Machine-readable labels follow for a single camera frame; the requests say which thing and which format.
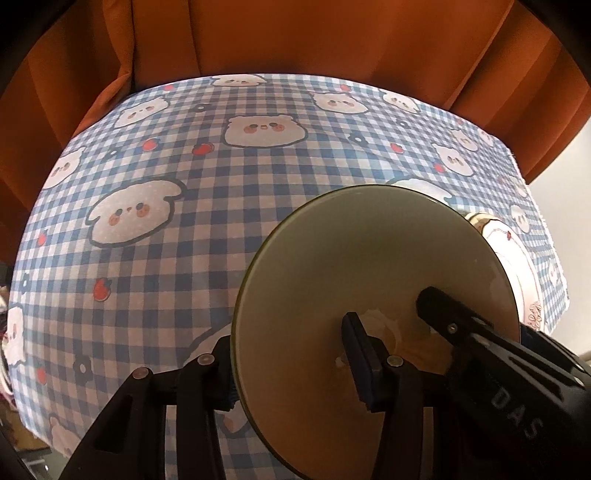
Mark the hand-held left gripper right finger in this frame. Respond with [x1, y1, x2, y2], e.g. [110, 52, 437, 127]
[342, 312, 437, 480]

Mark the small red floral plate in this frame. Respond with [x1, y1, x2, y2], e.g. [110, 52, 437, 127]
[466, 217, 543, 330]

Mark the orange brown curtain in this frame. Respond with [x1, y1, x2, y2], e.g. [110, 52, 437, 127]
[0, 0, 591, 264]

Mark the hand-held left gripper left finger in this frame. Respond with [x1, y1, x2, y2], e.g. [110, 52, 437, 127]
[58, 323, 238, 480]

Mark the green leaf print bowl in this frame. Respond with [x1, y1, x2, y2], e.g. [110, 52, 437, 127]
[231, 185, 522, 480]

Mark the blue checked bear tablecloth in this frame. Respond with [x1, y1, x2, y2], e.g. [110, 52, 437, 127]
[7, 73, 568, 462]

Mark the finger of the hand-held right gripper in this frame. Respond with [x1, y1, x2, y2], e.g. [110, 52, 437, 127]
[418, 286, 504, 356]
[519, 323, 591, 388]

